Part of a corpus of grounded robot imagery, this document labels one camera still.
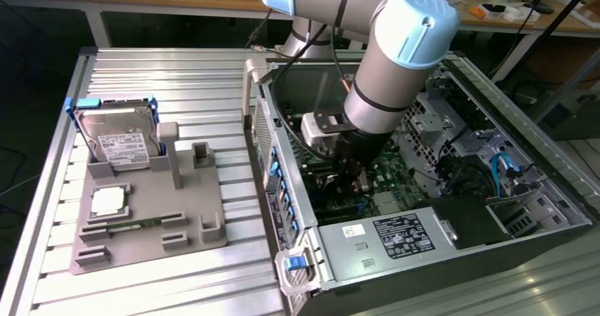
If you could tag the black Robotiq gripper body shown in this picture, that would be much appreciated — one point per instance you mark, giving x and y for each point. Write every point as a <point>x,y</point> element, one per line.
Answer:
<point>362,145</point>

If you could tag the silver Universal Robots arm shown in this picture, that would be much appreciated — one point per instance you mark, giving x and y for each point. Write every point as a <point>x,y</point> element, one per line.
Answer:
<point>389,66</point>

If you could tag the black expansion slot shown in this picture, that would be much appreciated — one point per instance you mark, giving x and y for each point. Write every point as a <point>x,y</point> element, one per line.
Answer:
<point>336,212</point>

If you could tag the silver chipset heatsink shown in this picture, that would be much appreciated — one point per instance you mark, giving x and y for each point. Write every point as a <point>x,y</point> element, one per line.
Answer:
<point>386,203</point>

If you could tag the green motherboard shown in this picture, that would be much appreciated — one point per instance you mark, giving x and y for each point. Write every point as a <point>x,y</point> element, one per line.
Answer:
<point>398,182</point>

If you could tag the metal disk bay cage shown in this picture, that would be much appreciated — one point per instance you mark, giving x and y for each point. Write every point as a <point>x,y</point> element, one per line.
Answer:
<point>435,123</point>

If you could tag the grey power supply unit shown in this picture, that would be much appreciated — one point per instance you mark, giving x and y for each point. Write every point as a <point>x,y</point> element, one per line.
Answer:
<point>351,256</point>

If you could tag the black plastic air shroud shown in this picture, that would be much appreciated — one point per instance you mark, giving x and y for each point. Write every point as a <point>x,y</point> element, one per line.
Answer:
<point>470,223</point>

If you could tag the open black PC case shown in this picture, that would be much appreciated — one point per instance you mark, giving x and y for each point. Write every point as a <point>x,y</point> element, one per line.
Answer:
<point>515,249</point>

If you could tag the small orange object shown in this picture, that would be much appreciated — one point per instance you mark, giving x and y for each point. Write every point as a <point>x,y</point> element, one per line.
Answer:
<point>475,12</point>

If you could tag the dark equipment box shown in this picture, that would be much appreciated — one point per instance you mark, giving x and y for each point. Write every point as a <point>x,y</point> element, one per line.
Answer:
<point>576,119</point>

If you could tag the green RAM stick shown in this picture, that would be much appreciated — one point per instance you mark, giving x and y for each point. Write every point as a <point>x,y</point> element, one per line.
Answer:
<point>135,223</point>

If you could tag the grey plastic parts rack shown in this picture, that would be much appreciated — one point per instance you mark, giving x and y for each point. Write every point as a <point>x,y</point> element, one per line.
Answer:
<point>140,240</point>

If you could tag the white and black device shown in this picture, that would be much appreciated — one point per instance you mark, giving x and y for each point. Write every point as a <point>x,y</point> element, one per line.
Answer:
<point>507,12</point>

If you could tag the hard disk in blue caddy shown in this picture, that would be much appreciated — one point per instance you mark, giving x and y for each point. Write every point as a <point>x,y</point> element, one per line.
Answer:
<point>119,137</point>

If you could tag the black slanted pole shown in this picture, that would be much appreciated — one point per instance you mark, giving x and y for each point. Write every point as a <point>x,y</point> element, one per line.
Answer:
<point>544,31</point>

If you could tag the silver CPU chip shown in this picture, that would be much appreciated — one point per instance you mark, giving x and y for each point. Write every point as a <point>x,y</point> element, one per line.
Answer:
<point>108,201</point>

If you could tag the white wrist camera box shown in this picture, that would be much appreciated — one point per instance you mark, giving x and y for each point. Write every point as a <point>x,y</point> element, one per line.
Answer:
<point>311,131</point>

